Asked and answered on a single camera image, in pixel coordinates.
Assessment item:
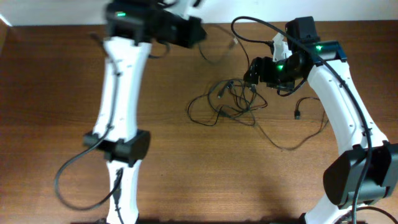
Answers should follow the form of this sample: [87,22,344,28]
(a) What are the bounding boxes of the thin black usb cable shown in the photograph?
[251,96,329,151]

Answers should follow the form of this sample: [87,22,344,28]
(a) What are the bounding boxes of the black cable bundle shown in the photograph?
[186,78,269,128]

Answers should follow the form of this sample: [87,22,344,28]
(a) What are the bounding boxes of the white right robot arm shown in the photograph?
[244,17,397,223]

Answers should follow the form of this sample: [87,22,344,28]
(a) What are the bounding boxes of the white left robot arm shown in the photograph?
[83,1,206,223]

